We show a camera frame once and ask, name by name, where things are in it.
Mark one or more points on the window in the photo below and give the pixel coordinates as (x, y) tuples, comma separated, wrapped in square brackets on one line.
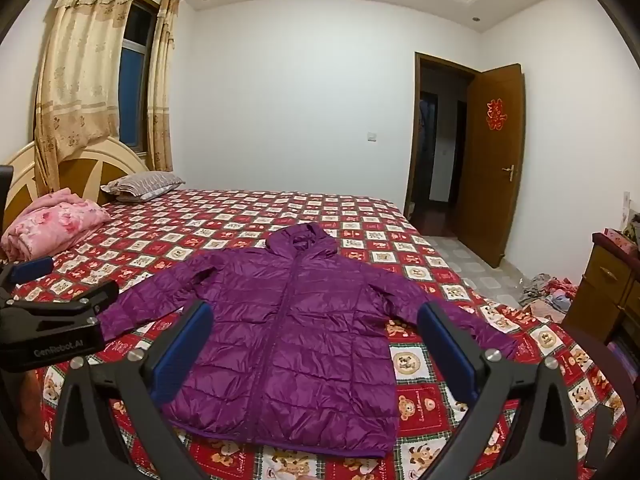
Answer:
[(135, 95)]

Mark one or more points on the pile of clothes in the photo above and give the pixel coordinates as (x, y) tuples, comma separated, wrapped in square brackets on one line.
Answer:
[(547, 297)]

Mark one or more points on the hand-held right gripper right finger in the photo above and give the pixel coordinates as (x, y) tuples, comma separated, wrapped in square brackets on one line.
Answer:
[(447, 355)]

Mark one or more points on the red paper door decoration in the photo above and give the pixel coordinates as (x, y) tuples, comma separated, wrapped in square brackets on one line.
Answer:
[(495, 112)]

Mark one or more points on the red printed bedsheet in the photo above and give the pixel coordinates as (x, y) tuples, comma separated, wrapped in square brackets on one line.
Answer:
[(350, 210)]

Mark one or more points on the striped pillow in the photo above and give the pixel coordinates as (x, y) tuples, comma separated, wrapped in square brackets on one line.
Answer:
[(145, 185)]

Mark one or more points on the wooden cabinet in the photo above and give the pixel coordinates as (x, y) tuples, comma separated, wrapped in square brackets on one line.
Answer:
[(605, 280)]

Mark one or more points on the pink floral blanket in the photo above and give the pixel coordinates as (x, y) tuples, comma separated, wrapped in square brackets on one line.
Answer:
[(55, 222)]

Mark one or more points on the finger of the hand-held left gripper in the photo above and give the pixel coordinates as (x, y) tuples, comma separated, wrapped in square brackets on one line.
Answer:
[(32, 269), (97, 295)]

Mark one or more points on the purple hooded down jacket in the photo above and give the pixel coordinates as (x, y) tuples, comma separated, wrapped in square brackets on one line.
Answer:
[(310, 330)]

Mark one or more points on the beige patterned curtain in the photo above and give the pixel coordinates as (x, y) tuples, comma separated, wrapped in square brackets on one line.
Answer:
[(162, 90), (85, 70)]

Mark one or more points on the brown door frame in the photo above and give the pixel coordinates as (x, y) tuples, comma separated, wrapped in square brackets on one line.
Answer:
[(412, 135)]

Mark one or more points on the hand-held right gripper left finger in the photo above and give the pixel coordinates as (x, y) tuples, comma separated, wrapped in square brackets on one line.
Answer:
[(182, 355)]

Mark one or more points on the wooden bed headboard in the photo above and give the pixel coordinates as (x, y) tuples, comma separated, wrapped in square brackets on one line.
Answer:
[(125, 157)]

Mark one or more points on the red box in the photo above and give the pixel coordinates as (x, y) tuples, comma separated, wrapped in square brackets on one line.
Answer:
[(620, 241)]

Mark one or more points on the brown wooden door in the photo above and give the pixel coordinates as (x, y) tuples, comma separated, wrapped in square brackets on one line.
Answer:
[(492, 200)]

